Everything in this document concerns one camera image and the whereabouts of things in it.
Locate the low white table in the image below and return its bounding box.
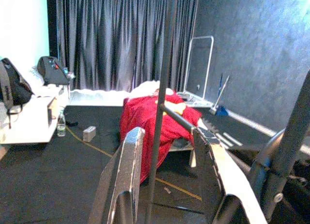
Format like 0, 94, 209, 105
167, 136, 197, 168

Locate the black backpack grey strap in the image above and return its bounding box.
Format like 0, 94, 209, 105
0, 58, 34, 129

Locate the red cloth with yellow star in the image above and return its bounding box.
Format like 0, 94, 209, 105
119, 88, 202, 184

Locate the crumpled white cloth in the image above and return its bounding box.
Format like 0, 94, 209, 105
132, 80, 175, 98

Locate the yellow floor cable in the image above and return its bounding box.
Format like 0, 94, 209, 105
65, 126, 203, 201

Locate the small grey box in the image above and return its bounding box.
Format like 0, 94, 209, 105
82, 126, 97, 143

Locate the white shelf unit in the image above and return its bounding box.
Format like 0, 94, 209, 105
0, 84, 71, 145

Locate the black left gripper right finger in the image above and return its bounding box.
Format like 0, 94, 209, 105
193, 127, 268, 224

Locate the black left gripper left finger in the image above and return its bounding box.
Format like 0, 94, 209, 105
88, 127, 146, 224

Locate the clear plastic water bottle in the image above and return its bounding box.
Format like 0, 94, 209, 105
56, 107, 67, 138

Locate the white metal tube frame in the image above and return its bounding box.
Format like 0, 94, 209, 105
176, 35, 215, 107

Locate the black metal garment rack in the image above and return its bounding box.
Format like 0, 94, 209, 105
144, 0, 310, 224

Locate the dark pleated curtain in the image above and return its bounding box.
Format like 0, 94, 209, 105
55, 0, 201, 92

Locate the black bag with red tag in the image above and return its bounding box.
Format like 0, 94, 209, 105
37, 56, 76, 87

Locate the white raised platform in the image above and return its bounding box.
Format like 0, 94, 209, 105
68, 89, 133, 107

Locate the blue broom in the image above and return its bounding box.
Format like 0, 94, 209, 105
209, 73, 231, 117

